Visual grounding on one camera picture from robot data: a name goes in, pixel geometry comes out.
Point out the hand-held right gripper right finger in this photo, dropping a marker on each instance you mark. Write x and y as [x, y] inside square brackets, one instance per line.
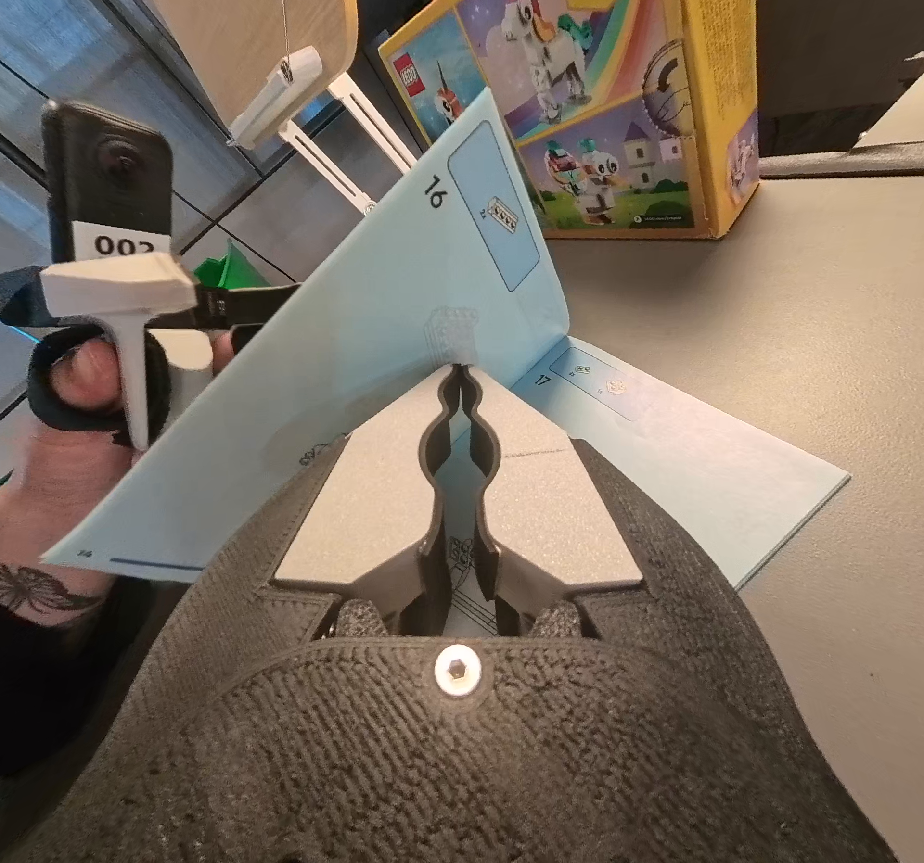
[563, 516]

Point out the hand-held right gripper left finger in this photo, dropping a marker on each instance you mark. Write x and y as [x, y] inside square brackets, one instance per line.
[346, 516]

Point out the light blue instruction booklet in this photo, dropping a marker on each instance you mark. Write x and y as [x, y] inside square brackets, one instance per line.
[325, 372]

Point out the person's left forearm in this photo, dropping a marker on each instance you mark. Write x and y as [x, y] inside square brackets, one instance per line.
[43, 661]

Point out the yellow lego set box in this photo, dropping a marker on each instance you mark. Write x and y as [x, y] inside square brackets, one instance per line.
[613, 84]

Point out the person's left hand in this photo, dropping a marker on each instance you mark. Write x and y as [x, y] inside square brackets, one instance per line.
[58, 488]

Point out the green plastic bin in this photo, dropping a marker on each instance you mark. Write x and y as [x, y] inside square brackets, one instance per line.
[238, 271]

